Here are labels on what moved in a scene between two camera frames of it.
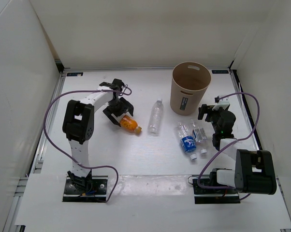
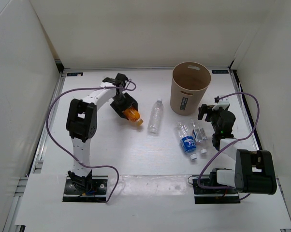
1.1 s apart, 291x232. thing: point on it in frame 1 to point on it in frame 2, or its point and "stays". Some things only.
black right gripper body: (212, 116) stays
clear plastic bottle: (156, 117) stays
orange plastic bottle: (128, 123) to (133, 115)
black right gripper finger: (202, 110) stays
